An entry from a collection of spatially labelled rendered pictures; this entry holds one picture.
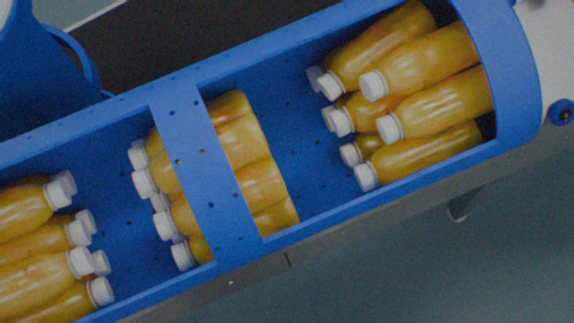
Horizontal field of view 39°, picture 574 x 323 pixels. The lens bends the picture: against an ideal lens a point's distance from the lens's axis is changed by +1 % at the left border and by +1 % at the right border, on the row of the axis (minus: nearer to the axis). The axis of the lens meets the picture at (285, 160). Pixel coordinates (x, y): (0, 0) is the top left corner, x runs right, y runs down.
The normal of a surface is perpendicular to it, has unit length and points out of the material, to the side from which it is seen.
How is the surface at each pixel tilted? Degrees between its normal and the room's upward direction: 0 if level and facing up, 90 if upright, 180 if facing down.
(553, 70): 0
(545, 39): 0
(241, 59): 37
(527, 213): 0
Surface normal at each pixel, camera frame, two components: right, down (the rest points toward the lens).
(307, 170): -0.12, -0.41
